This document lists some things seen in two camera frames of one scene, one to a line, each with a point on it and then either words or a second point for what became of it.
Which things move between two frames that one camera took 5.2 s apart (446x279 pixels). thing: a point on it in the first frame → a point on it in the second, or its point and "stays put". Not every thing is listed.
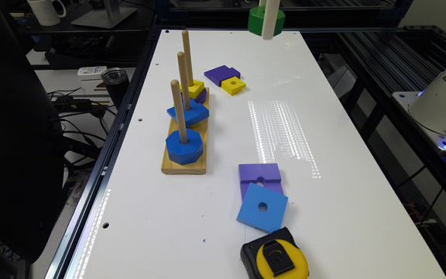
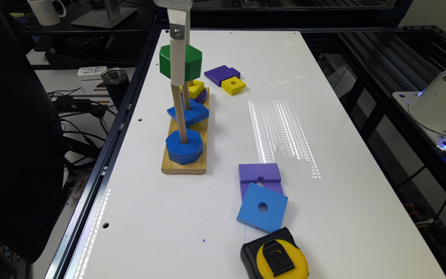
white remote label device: x=91 y=72 stays put
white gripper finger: x=270 y=18 → x=179 y=15
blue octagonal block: x=184 y=153 stays put
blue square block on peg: x=197 y=112 stays put
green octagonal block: x=256 y=18 → x=193 y=62
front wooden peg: x=177 y=100 stays put
